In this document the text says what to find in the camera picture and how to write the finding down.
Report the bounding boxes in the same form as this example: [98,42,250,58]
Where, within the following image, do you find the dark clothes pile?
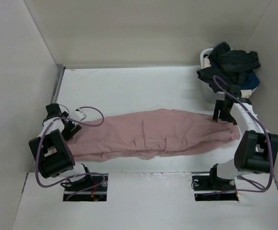
[196,42,261,93]

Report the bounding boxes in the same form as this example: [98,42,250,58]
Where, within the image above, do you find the pink trousers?
[67,109,240,162]

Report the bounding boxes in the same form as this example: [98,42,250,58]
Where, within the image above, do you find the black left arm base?
[60,174,108,202]

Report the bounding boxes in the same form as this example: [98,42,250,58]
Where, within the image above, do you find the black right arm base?
[191,168,239,201]

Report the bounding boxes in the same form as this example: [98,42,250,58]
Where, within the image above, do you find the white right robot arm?
[207,85,278,190]

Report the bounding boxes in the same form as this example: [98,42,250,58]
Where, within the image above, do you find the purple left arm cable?
[35,106,105,201]

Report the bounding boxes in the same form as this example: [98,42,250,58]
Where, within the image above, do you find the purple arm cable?
[35,106,105,201]
[212,75,273,194]

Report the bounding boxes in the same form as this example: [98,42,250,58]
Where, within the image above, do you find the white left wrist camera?
[70,109,87,121]

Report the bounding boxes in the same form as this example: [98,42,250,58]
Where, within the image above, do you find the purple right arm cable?
[212,75,273,194]

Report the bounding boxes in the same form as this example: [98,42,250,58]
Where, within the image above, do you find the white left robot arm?
[29,103,86,179]

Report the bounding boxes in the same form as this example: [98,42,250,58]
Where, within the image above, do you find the white laundry basket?
[197,48,260,102]

